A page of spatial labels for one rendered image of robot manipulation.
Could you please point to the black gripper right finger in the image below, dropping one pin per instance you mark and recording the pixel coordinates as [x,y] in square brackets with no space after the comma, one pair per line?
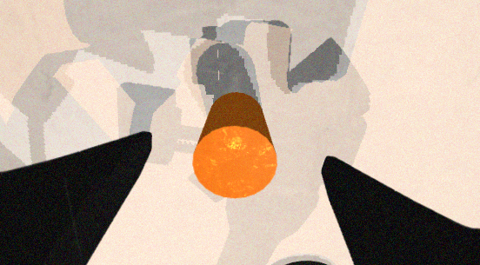
[381,226]

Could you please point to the orange knob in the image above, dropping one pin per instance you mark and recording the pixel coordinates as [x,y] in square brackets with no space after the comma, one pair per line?
[235,156]

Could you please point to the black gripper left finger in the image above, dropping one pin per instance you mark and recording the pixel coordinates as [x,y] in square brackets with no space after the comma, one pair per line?
[56,212]

